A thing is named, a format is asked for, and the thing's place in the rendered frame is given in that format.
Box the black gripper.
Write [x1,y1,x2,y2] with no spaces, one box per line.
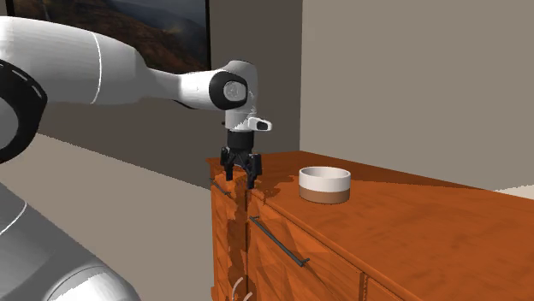
[219,130,264,191]

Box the white and brown bowl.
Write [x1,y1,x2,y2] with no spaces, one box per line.
[298,166,352,205]

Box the orange wooden chest of drawers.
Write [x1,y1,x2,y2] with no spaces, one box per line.
[205,150,534,301]

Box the landscape wall picture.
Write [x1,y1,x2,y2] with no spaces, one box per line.
[4,0,212,75]

